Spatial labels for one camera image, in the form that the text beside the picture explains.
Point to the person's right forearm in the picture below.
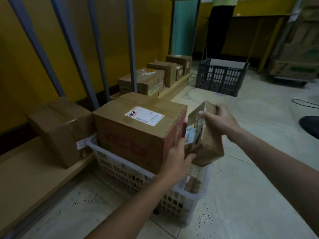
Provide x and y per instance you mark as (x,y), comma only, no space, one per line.
(279,171)

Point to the flat taped cardboard box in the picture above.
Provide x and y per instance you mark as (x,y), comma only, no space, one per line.
(147,80)

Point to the upright brown cardboard box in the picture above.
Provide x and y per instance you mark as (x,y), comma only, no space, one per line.
(165,72)

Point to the dark plastic crate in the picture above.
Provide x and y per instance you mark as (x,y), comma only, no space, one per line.
(219,79)

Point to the plain brown cardboard box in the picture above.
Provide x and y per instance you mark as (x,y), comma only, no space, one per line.
(62,129)

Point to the person's right hand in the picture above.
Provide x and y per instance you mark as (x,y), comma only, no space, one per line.
(220,123)

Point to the small taped cardboard parcel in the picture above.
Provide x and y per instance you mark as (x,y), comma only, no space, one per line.
(208,146)

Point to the large labelled cardboard box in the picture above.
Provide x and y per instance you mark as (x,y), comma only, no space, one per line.
(139,131)

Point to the person's left thumb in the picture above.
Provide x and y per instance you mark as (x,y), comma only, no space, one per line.
(190,157)

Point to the white plastic basket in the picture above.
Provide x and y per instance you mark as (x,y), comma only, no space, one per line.
(139,176)

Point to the small cardboard box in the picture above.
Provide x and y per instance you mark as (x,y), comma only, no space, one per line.
(179,72)

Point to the person's right thumb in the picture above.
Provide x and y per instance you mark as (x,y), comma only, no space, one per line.
(204,114)

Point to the stack of large cardboard boxes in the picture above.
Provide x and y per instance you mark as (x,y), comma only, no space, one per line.
(299,42)

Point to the black round base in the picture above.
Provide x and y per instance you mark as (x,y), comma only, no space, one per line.
(311,126)

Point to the teal door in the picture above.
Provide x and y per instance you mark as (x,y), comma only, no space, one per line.
(184,27)

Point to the person's left hand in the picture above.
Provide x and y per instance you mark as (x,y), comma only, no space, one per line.
(175,163)

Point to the black trolley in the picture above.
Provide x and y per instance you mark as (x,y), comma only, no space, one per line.
(286,80)

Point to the grey metal shelf frame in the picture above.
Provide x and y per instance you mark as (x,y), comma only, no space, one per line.
(74,49)

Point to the small brown parcel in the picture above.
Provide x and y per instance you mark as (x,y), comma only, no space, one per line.
(193,184)

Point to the person's left forearm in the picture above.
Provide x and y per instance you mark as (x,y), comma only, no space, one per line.
(139,206)

